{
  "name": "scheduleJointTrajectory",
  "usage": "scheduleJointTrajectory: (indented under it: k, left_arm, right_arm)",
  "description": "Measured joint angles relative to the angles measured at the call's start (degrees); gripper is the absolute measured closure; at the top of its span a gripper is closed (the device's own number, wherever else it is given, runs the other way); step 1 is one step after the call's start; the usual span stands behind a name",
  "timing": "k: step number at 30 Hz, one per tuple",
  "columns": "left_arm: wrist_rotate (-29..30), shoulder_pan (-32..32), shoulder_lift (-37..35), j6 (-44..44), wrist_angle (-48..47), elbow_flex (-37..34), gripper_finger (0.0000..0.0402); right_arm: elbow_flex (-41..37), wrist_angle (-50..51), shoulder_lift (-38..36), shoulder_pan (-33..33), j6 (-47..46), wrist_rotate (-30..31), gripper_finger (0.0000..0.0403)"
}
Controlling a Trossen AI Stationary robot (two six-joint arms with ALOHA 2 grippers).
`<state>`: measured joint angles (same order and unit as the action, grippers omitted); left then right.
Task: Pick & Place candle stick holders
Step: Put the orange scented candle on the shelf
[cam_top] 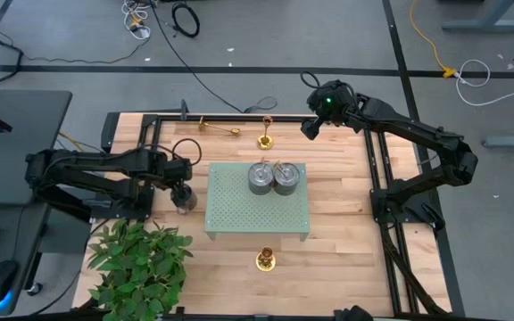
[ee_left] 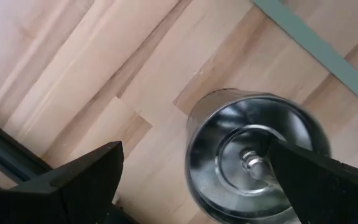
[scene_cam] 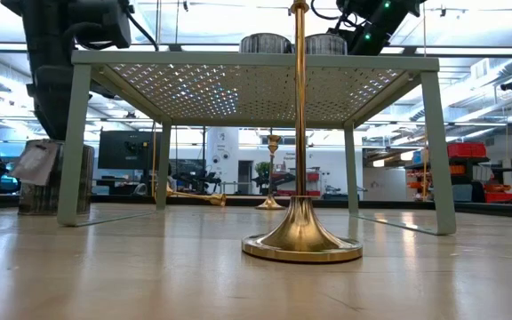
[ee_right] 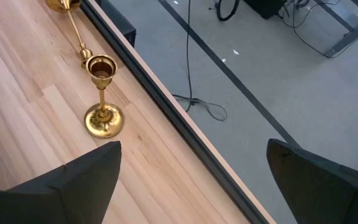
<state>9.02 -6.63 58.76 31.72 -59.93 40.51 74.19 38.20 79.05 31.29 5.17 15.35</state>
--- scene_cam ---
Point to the red background cart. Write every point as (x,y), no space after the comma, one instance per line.
(311,177)

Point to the small background plant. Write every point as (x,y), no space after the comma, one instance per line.
(263,171)

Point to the red storage bins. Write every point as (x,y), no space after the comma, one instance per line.
(467,149)

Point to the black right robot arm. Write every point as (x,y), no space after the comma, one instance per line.
(394,13)

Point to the short brass goblet candlestick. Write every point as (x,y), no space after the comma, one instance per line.
(270,204)

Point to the green perforated metal shelf riser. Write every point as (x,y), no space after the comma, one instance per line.
(256,58)

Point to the tall brass wide-base candlestick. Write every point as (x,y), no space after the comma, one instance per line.
(300,231)

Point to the black aluminium table frame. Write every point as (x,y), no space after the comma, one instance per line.
(394,204)

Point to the yellow vertical pole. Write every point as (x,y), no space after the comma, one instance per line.
(154,160)
(425,178)

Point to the low red storage bin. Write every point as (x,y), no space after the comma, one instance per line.
(502,197)

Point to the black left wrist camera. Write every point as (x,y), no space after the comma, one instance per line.
(100,22)

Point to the black background robot arm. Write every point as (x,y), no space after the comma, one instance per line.
(196,180)

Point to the black background monitor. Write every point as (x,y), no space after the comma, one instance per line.
(127,149)

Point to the black ceiling spotlight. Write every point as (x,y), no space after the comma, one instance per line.
(511,84)

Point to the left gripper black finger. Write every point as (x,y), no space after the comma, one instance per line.
(49,111)

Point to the background shelving rack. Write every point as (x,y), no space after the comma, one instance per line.
(460,171)

